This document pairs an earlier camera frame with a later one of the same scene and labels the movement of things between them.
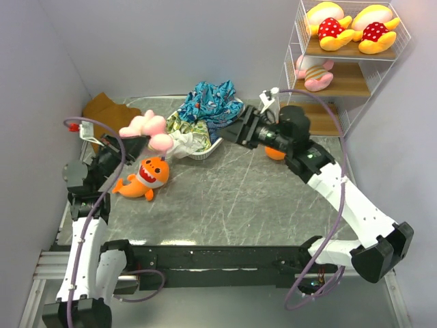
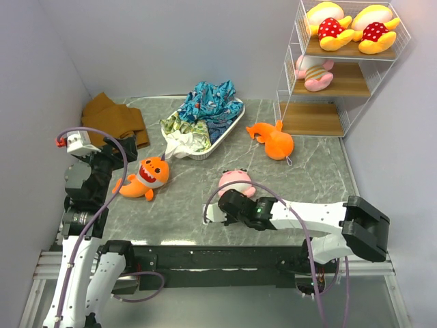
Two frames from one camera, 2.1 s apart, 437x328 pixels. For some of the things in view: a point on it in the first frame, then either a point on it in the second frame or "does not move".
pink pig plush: [149, 125] -> [246, 188]
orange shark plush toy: [153, 173] does not move
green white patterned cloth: [188, 137] does not move
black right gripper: [246, 135] -> [229, 219]
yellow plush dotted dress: [327, 20] does not move
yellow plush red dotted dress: [372, 24] does not move
